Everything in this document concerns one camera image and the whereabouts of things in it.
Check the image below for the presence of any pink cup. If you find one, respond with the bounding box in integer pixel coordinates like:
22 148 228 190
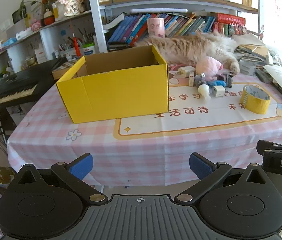
147 18 166 38

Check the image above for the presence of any white shelf unit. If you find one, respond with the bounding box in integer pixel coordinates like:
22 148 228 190
0 0 261 78

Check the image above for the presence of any small white bottle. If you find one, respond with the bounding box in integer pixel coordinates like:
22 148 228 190
197 84 211 98

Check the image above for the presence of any small white shelf box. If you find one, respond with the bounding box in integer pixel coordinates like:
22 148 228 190
35 47 49 64

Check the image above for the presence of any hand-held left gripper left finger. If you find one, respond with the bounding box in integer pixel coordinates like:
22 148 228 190
10 153 109 205

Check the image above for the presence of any yellow tape roll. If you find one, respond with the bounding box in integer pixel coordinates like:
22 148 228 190
240 84 271 115

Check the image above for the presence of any row of leaning books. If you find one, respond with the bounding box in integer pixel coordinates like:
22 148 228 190
106 12 218 47

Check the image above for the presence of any red white figurine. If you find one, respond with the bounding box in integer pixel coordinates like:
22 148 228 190
43 9 55 25

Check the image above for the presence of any white cube charger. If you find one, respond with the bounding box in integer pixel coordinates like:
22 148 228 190
212 85 225 97

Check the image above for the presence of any pink checked tablecloth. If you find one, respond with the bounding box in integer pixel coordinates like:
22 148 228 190
7 62 282 187

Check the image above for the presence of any black electronic keyboard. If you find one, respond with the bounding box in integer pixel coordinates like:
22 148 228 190
0 57 68 110

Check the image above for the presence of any grey purple toy truck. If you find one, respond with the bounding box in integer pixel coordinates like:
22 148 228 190
217 71 234 88

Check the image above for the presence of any blue fuzzy toy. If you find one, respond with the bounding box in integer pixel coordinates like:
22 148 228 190
207 79 227 87

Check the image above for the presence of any white rabbit doll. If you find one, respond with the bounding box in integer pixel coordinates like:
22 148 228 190
56 0 84 17

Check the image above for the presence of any green lid jar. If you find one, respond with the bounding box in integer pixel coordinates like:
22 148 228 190
82 44 96 55

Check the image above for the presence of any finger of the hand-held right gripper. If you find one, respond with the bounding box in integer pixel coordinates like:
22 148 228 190
256 140 282 157

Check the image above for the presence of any black pencil case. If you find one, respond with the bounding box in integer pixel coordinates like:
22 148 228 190
255 69 282 97

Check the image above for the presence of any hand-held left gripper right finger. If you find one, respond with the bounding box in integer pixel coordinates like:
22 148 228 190
174 152 271 205

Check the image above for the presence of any white power adapter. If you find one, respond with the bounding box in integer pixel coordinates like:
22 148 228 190
177 66 196 78

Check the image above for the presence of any stack of notebooks and papers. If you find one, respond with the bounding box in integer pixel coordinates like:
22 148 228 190
233 34 281 68

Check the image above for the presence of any pink plush toy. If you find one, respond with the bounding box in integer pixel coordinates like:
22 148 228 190
195 56 224 77

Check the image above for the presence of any red pen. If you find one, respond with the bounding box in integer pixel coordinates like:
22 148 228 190
73 32 79 57

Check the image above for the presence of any fluffy orange cat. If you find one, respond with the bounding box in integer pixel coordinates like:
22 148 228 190
133 31 241 74

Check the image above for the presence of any red book box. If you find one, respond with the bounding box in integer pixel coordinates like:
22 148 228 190
217 13 246 25

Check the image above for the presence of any colourful spiky ornament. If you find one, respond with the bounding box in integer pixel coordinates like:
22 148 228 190
228 21 248 36

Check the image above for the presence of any yellow cardboard box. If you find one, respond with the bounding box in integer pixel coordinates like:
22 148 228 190
55 44 169 124

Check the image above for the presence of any checkered board box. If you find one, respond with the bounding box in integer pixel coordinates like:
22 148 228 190
52 59 81 79

